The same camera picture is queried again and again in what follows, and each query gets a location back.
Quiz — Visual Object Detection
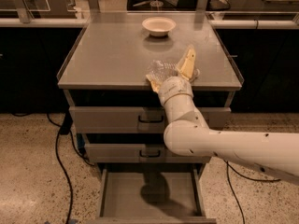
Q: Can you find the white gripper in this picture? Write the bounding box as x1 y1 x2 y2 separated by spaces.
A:
146 45 196 105

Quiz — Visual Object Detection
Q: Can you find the clear plastic water bottle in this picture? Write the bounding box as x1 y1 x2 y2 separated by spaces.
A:
148 61 200 82

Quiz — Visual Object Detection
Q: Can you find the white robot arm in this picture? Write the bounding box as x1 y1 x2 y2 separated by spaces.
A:
146 46 299 185

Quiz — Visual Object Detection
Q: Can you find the grey drawer cabinet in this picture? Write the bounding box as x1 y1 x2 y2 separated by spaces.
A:
55 10 245 224

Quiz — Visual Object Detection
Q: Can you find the grey top drawer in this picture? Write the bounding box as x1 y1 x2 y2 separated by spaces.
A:
68 105 232 134

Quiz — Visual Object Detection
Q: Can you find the grey drawer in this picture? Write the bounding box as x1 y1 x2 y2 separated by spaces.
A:
68 105 232 134
86 163 217 224
85 144 210 163

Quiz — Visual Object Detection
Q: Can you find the grey middle drawer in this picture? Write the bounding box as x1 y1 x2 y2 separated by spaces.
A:
85 144 210 163

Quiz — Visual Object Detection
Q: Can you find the grey bottom drawer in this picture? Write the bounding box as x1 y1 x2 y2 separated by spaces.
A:
86 163 217 224

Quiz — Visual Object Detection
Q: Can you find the white paper bowl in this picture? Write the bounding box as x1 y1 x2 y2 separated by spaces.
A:
142 17 176 37

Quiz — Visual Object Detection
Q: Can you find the drink cup with straw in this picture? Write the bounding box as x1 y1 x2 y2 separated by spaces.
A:
149 0 164 11

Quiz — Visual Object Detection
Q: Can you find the black cable right floor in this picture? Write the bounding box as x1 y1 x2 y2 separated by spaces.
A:
222 160 281 224

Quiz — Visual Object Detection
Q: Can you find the black cable floor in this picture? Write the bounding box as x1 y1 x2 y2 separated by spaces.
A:
222 160 281 224
46 113 95 224

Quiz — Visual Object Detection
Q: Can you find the black cable left floor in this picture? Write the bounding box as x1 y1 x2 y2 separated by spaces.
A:
46 113 95 224

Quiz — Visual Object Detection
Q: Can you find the white horizontal rail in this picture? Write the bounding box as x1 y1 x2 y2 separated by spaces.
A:
0 18 299 30

